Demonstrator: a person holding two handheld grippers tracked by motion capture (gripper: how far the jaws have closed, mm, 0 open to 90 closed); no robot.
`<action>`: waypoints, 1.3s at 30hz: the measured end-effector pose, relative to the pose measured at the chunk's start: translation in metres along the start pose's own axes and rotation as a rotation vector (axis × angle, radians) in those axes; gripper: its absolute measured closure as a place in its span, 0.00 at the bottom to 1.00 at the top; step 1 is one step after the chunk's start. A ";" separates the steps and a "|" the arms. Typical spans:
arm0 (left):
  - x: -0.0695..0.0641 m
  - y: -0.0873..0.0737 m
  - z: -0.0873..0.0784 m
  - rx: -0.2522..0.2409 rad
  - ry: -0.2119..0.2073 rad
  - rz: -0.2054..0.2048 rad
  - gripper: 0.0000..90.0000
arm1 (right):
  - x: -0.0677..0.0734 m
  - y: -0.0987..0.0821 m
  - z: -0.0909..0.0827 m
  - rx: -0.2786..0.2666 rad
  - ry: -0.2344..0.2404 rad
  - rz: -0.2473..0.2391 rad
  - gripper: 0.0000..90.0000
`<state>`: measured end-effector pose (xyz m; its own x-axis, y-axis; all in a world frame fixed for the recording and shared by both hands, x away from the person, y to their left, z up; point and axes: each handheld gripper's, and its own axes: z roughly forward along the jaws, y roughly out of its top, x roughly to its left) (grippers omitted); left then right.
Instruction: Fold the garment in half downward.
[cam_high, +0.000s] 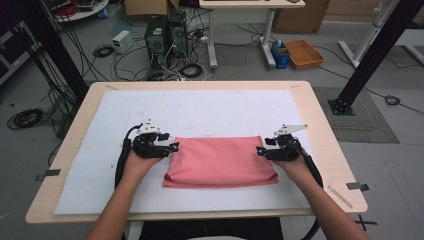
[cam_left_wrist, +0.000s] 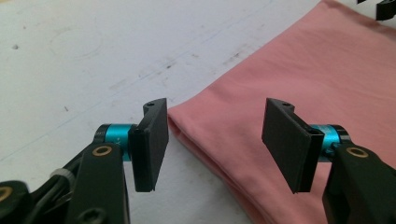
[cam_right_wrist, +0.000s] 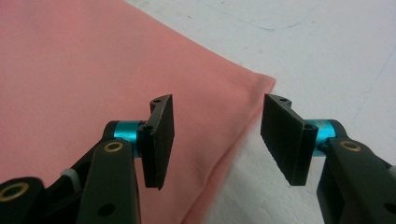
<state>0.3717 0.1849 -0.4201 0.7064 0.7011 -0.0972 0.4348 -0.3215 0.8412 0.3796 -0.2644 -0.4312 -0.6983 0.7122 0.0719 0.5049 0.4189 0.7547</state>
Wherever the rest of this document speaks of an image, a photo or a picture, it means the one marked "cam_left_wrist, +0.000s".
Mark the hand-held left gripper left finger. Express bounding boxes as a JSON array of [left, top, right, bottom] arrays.
[[64, 97, 171, 224]]

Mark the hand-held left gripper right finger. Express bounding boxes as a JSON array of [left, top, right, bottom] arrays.
[[261, 97, 396, 224]]

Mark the pink tank top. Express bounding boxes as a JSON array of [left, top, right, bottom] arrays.
[[167, 0, 396, 224]]

